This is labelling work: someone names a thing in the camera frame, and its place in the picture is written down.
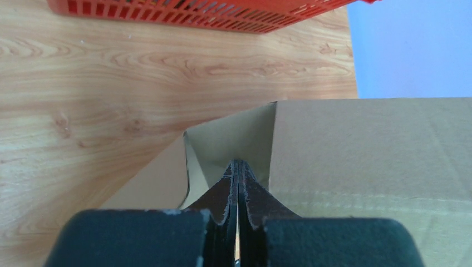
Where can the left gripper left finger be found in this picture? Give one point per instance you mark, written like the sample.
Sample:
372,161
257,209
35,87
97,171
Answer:
203,234

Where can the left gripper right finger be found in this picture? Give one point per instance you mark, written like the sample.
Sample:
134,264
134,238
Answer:
273,235

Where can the large cardboard sheet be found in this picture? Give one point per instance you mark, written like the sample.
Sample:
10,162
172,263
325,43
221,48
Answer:
408,159

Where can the red plastic shopping basket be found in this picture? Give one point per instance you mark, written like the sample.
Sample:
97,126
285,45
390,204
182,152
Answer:
249,16

